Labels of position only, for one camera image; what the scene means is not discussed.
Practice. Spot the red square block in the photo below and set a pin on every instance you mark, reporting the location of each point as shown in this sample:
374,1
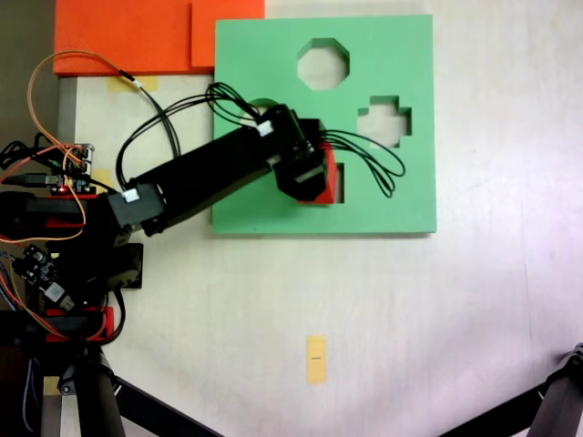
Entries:
331,182

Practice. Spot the black circuit board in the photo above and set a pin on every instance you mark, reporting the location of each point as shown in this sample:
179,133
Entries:
38,266

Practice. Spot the black red table clamp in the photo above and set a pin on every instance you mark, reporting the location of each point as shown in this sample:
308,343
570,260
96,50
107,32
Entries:
68,324
45,209

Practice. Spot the large orange flat block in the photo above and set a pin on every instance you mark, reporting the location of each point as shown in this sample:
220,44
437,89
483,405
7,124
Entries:
123,36

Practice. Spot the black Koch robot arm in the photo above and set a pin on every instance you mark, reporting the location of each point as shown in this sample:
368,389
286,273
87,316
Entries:
205,173

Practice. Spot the green shape sorter board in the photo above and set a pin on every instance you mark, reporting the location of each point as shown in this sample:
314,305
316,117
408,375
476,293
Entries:
282,214

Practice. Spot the yellow tape label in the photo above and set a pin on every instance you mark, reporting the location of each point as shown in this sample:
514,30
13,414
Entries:
316,359

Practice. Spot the yellowish masking tape piece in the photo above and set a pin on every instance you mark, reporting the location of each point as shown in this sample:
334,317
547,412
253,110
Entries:
102,175
150,84

